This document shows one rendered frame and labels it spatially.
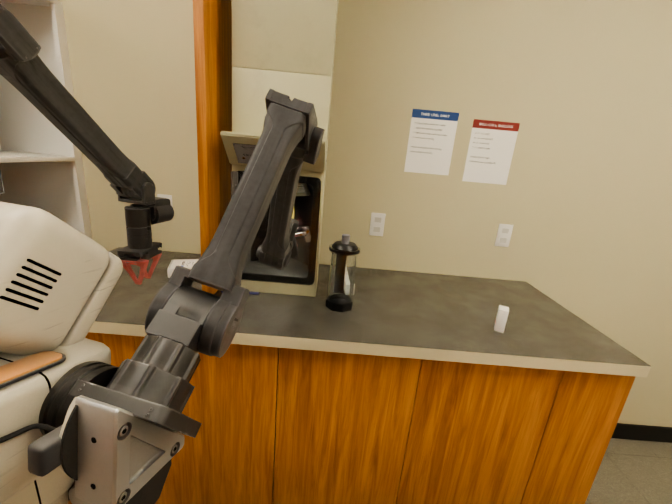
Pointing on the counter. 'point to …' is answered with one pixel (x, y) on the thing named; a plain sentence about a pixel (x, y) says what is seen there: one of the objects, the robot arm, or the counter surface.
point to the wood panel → (212, 112)
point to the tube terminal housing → (250, 89)
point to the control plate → (243, 152)
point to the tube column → (285, 35)
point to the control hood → (256, 144)
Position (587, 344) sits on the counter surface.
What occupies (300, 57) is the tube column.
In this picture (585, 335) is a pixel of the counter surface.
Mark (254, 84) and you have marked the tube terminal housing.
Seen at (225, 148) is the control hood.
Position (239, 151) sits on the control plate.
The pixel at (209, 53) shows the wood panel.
